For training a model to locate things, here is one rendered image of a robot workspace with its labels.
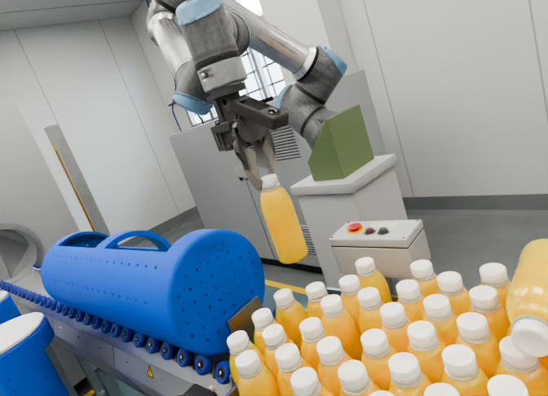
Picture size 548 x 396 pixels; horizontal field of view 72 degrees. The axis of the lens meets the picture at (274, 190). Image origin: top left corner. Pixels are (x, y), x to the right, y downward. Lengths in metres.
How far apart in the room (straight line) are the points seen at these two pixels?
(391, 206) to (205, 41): 1.08
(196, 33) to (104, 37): 5.97
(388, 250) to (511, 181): 2.67
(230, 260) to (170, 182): 5.69
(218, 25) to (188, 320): 0.59
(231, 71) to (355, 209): 0.83
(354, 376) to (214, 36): 0.60
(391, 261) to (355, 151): 0.70
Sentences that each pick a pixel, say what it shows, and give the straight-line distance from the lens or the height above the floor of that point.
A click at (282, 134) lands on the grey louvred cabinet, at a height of 1.21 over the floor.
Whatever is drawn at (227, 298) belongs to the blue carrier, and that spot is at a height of 1.07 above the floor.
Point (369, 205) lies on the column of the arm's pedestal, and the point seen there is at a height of 0.98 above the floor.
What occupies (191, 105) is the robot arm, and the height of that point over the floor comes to 1.51.
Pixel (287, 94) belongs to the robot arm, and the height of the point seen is 1.46.
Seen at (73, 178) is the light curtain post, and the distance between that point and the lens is 2.25.
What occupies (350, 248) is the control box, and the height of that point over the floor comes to 1.08.
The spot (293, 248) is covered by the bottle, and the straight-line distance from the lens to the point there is 0.79.
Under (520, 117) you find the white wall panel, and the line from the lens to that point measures 3.32.
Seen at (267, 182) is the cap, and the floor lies 1.31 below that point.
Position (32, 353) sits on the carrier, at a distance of 1.47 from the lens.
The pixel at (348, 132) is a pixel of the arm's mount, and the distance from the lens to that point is 1.49.
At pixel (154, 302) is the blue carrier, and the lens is 0.88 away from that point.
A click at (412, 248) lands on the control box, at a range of 0.88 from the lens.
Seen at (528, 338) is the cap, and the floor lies 1.13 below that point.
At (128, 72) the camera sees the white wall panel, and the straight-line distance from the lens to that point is 6.64.
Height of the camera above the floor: 1.47
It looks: 13 degrees down
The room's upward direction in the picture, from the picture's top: 19 degrees counter-clockwise
